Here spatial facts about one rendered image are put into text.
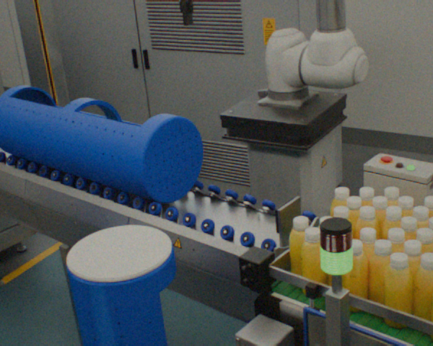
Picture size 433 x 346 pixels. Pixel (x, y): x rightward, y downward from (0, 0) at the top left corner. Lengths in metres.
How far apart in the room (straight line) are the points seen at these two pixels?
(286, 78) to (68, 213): 0.94
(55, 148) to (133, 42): 1.88
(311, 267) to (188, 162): 0.67
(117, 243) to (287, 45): 1.04
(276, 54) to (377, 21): 2.30
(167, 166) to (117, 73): 2.25
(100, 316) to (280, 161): 1.09
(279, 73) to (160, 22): 1.61
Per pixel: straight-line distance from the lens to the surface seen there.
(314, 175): 2.55
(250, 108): 2.54
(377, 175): 1.99
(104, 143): 2.17
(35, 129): 2.46
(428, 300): 1.61
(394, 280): 1.58
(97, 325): 1.76
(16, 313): 3.57
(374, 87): 4.84
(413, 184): 1.94
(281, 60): 2.47
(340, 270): 1.35
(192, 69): 3.93
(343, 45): 2.36
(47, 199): 2.58
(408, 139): 4.87
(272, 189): 2.61
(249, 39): 3.67
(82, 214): 2.42
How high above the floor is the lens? 1.90
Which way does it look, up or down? 23 degrees down
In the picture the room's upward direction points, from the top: 6 degrees counter-clockwise
